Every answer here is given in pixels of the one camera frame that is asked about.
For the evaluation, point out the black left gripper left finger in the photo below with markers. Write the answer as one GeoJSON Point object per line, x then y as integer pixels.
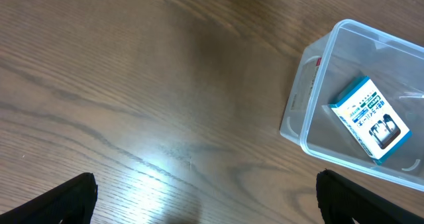
{"type": "Point", "coordinates": [71, 202]}

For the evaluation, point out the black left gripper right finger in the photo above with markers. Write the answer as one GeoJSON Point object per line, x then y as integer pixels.
{"type": "Point", "coordinates": [343, 201]}

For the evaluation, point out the blue white product box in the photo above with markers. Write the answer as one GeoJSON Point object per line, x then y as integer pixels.
{"type": "Point", "coordinates": [370, 119]}

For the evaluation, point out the clear plastic container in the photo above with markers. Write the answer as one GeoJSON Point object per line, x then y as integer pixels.
{"type": "Point", "coordinates": [329, 65]}

